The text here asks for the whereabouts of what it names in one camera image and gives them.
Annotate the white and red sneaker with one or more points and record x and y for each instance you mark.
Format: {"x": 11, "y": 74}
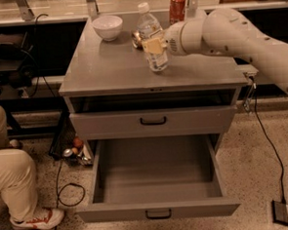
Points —
{"x": 43, "y": 219}

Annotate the open grey lower drawer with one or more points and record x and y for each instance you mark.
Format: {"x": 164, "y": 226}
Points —
{"x": 156, "y": 178}

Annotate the orange soda can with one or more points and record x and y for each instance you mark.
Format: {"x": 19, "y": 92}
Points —
{"x": 177, "y": 11}

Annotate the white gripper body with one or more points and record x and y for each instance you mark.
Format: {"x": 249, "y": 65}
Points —
{"x": 173, "y": 40}

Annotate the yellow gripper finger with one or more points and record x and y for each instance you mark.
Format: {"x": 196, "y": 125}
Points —
{"x": 154, "y": 46}

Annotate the closed grey upper drawer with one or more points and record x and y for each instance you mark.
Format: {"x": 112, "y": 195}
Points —
{"x": 154, "y": 122}

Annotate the black equipment on left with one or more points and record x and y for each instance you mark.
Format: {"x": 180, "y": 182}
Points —
{"x": 17, "y": 66}

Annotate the person leg beige trousers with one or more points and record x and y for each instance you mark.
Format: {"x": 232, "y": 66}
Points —
{"x": 17, "y": 177}

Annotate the grey drawer cabinet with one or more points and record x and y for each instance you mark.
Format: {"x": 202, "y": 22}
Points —
{"x": 114, "y": 76}

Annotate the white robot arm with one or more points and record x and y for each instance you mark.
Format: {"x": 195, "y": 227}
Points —
{"x": 226, "y": 33}

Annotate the black mesh basket with items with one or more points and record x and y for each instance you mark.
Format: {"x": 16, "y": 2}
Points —
{"x": 62, "y": 147}

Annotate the black power adapter box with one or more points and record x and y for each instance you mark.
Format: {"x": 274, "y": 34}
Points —
{"x": 280, "y": 212}

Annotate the clear plastic water bottle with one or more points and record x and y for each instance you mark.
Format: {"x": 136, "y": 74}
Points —
{"x": 150, "y": 27}

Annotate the white ceramic bowl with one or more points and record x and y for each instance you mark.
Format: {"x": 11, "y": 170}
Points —
{"x": 108, "y": 27}

